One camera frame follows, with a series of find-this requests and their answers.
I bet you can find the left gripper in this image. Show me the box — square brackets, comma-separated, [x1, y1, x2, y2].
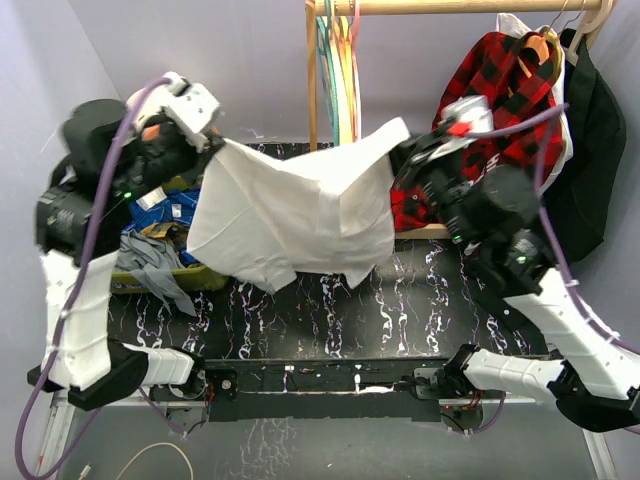
[112, 103, 226, 202]

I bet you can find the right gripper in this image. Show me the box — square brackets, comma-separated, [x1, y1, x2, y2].
[376, 130, 473, 246]

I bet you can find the white shirt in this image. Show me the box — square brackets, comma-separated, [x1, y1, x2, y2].
[187, 117, 409, 293]

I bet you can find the pink hanger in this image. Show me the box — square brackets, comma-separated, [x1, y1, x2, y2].
[350, 0, 362, 140]

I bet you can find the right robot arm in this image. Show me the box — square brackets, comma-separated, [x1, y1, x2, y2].
[391, 132, 639, 432]

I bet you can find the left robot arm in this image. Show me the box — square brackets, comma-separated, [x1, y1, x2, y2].
[27, 99, 222, 411]

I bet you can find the red plaid shirt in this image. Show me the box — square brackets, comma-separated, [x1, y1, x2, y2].
[389, 30, 565, 234]

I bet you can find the orange wooden hanger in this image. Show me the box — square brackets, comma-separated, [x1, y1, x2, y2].
[507, 32, 557, 104]

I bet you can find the yellow hanger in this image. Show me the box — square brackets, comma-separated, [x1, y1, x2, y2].
[330, 16, 357, 144]

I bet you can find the cream wooden hanger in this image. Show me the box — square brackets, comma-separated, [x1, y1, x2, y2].
[565, 0, 617, 66]

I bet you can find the blue garment in basket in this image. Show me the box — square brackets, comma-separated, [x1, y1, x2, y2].
[118, 189, 200, 271]

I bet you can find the grey garment in basket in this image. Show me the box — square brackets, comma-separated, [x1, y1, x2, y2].
[115, 230, 196, 316]

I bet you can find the olive green laundry basket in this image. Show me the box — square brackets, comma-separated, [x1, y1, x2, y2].
[123, 177, 227, 292]

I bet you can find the black garment on rack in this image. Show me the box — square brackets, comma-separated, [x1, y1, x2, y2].
[544, 40, 627, 263]

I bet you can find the wooden clothes rack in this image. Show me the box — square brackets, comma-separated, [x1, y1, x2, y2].
[303, 0, 619, 240]

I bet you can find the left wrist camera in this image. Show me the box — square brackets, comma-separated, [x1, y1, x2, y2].
[161, 71, 220, 153]

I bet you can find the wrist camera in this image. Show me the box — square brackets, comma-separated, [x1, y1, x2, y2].
[441, 95, 494, 149]
[161, 71, 220, 153]

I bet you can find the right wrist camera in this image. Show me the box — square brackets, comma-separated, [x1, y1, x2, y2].
[441, 95, 494, 149]

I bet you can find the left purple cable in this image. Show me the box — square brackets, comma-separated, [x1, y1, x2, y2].
[13, 74, 186, 479]

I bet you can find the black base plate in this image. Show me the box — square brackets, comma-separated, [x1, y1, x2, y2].
[189, 357, 506, 425]

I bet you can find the aluminium frame rail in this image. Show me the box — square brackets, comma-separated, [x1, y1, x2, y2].
[41, 397, 619, 479]

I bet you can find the beige cable on floor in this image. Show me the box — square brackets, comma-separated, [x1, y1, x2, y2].
[77, 441, 195, 480]

